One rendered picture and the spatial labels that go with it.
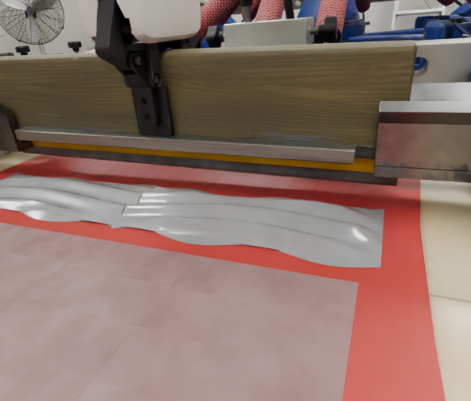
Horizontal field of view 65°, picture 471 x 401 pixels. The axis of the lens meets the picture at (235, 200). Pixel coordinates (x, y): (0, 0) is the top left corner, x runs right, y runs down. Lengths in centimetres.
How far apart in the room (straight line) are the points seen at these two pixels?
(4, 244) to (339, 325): 23
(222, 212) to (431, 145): 14
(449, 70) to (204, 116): 31
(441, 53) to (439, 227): 28
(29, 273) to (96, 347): 9
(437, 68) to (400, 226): 28
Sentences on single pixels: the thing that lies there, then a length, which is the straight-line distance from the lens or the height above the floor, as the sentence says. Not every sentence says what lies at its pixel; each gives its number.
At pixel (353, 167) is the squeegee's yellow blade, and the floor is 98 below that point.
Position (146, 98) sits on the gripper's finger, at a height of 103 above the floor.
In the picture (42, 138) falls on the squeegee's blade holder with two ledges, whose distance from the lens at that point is 40.
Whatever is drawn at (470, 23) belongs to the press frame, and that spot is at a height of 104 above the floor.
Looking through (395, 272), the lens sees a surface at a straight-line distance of 22.
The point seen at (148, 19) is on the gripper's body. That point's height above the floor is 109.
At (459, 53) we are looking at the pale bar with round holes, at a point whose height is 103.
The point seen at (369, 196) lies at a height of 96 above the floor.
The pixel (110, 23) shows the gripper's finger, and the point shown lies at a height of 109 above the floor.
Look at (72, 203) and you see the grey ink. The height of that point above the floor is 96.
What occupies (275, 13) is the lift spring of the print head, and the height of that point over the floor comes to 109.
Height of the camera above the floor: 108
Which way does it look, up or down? 26 degrees down
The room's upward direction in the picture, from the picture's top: 5 degrees counter-clockwise
